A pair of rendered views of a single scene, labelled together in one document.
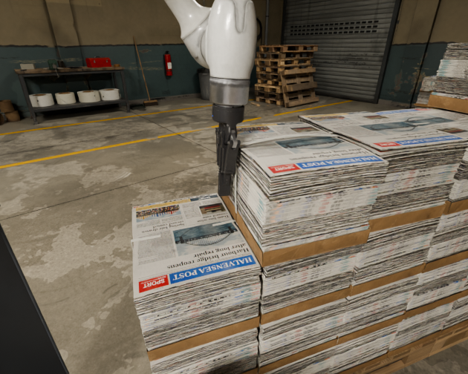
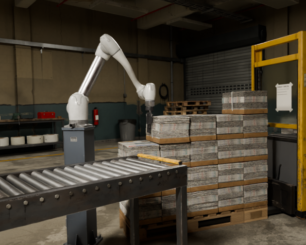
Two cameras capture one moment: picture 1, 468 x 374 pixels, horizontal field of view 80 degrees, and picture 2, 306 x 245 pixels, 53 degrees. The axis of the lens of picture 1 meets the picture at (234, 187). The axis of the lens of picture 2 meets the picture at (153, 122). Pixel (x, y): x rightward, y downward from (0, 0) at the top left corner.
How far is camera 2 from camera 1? 212 cm
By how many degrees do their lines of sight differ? 24
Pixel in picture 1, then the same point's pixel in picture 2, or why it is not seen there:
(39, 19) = (9, 88)
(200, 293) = (143, 150)
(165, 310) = (134, 153)
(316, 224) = (173, 133)
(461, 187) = (219, 130)
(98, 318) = not seen: hidden behind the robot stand
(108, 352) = not seen: hidden behind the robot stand
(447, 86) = (225, 106)
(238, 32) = (151, 90)
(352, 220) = (183, 133)
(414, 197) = (203, 131)
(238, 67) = (152, 97)
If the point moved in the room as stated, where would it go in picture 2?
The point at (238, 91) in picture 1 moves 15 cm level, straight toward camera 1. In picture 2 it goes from (152, 102) to (152, 102)
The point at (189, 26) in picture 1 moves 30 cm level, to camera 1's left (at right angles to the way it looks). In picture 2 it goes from (139, 89) to (107, 90)
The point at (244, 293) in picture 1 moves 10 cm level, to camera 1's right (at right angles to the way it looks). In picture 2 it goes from (155, 153) to (166, 153)
